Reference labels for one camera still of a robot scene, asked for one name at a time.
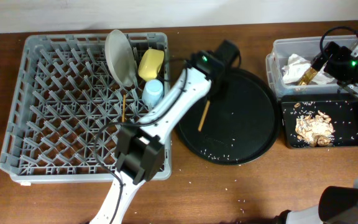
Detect black rectangular waste bin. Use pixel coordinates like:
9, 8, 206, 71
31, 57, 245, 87
280, 94, 358, 148

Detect wooden chopstick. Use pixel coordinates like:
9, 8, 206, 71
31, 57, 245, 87
198, 100, 211, 132
121, 94, 126, 123

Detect white round plate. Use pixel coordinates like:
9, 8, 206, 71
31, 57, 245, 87
104, 29, 137, 86

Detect yellow bowl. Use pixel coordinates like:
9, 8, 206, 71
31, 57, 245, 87
138, 49, 165, 82

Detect peanut shells and rice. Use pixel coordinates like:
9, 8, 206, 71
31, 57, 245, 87
292, 103, 335, 147

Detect gold foil wrapper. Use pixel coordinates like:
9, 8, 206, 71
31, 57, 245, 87
298, 57, 326, 86

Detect round black tray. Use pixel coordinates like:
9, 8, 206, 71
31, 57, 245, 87
175, 68, 281, 166

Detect white tissue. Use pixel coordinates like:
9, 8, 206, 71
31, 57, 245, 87
282, 54, 334, 85

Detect light blue plastic cup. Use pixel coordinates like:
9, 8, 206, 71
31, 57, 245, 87
142, 80, 163, 108

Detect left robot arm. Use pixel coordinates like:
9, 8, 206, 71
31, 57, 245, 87
91, 40, 241, 223

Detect grey dishwasher rack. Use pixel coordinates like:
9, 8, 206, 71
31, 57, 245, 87
0, 32, 173, 184

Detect clear plastic waste bin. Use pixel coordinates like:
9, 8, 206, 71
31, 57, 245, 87
266, 35, 358, 99

